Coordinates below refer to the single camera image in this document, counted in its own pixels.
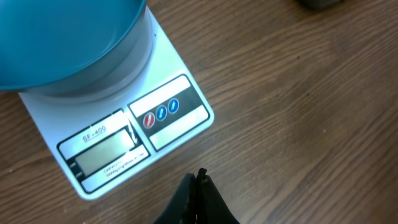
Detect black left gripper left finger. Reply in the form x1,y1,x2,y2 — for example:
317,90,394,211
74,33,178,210
154,173,196,224

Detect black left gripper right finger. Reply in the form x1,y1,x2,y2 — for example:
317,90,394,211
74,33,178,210
195,168,239,224

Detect white digital kitchen scale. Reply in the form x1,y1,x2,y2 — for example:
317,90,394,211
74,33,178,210
21,11,215,200

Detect teal blue bowl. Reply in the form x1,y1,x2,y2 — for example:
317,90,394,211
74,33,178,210
1,0,152,95

